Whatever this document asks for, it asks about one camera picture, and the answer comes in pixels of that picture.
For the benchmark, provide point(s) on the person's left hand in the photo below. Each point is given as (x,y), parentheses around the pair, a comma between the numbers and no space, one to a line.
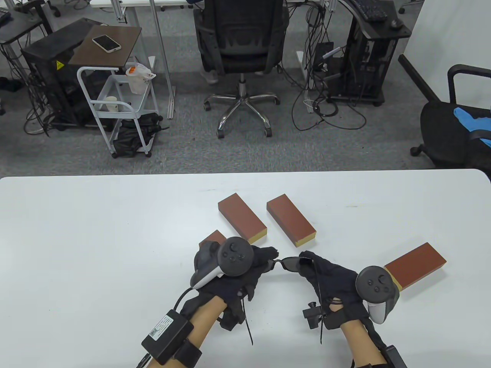
(234,287)

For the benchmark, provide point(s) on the person's right hand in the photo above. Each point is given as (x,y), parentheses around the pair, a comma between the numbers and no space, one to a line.
(337,287)

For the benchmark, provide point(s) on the black sunglasses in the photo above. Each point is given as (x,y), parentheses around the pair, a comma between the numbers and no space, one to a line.
(293,264)

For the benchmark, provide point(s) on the brown storage box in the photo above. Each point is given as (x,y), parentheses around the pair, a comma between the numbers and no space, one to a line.
(213,237)
(239,216)
(418,264)
(289,218)

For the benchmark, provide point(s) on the person's right forearm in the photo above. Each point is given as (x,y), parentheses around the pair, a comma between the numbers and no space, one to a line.
(358,341)

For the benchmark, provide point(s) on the person's left forearm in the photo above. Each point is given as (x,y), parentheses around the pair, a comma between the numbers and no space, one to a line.
(203,318)

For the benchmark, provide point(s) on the grey VR controller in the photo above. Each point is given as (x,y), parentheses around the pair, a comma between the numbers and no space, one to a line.
(374,283)
(234,257)

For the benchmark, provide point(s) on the black wrist battery pack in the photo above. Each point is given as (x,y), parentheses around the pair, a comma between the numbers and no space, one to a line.
(395,358)
(167,333)

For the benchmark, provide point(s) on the black bag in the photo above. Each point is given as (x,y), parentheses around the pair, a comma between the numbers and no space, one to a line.
(128,140)

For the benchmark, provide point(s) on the black fabric office chair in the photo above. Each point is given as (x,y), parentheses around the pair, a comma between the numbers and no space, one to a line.
(441,130)

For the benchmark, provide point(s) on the blue cloth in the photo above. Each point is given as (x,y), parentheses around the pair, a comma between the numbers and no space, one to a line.
(472,122)

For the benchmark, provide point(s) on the black computer stand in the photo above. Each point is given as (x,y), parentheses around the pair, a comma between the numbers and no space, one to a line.
(364,69)

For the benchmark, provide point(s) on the white paper cup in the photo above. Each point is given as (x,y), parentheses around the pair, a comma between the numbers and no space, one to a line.
(111,104)

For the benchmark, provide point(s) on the white plastic bag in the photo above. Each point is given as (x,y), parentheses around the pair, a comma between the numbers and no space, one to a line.
(136,82)

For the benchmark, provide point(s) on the white desk foot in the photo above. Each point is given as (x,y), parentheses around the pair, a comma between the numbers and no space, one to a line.
(302,61)

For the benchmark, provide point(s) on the white rolling cart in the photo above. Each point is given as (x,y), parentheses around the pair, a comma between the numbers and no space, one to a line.
(115,88)

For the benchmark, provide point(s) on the black floor box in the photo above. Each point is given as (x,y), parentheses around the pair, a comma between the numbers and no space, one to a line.
(323,51)

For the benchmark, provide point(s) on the black mesh office chair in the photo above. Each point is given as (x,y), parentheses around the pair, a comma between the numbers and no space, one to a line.
(241,42)

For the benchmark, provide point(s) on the black computer mouse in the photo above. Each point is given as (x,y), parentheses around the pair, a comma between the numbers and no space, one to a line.
(396,24)

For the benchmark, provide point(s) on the white smartphone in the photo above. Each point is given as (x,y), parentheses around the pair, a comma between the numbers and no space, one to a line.
(106,43)

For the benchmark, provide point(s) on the black keyboard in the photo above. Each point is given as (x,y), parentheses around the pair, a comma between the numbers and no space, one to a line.
(370,10)

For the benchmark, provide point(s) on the black computer case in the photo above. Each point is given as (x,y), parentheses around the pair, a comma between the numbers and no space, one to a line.
(46,57)

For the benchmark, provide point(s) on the black desk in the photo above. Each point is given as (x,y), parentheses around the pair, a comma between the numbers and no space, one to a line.
(23,25)

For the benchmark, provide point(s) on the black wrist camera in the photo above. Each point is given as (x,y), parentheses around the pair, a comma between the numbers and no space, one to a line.
(312,316)
(230,320)

